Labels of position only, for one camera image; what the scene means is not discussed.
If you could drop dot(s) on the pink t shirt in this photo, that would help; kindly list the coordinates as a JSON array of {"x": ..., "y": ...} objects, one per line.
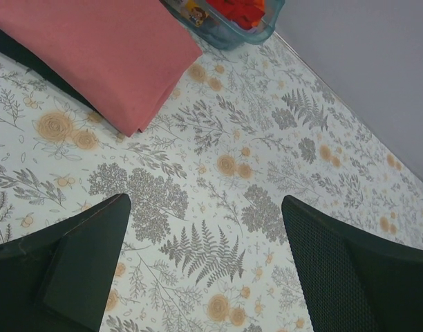
[{"x": 124, "y": 57}]

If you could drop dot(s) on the teal plastic laundry basket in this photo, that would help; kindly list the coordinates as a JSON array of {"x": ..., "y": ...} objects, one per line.
[{"x": 221, "y": 33}]

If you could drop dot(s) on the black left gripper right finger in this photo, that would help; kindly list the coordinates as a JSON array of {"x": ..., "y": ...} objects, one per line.
[{"x": 353, "y": 280}]

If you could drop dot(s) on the floral patterned table mat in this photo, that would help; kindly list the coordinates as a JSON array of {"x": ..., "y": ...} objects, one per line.
[{"x": 205, "y": 248}]

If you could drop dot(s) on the folded black t shirt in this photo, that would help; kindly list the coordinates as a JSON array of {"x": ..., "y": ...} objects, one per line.
[{"x": 17, "y": 52}]

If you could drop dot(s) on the red t shirt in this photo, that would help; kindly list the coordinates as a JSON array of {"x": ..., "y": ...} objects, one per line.
[{"x": 247, "y": 14}]

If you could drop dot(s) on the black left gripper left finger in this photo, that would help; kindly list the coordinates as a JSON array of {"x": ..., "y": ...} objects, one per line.
[{"x": 59, "y": 278}]

